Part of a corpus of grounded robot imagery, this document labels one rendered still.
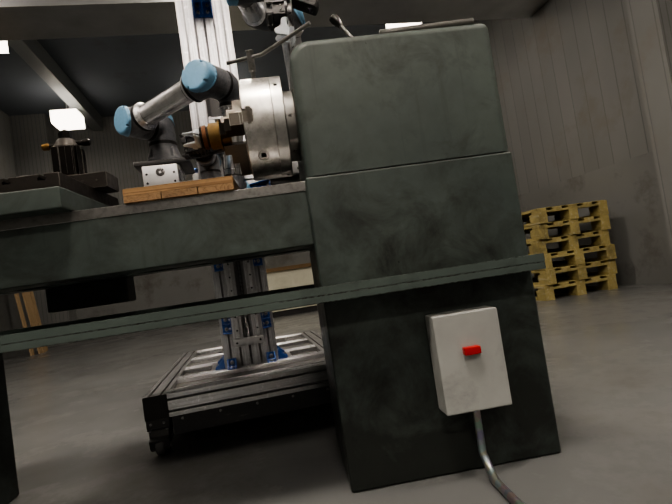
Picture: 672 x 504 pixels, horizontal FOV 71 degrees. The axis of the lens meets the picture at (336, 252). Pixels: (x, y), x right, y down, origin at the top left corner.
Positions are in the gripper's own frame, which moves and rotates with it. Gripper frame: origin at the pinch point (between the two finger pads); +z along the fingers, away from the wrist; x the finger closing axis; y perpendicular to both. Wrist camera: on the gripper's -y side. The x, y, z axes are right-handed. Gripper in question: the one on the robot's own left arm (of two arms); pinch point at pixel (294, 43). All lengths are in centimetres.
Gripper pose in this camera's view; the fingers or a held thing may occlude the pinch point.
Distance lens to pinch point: 157.5
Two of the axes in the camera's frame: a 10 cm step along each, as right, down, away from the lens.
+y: -9.9, 1.4, -0.9
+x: 0.6, -2.3, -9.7
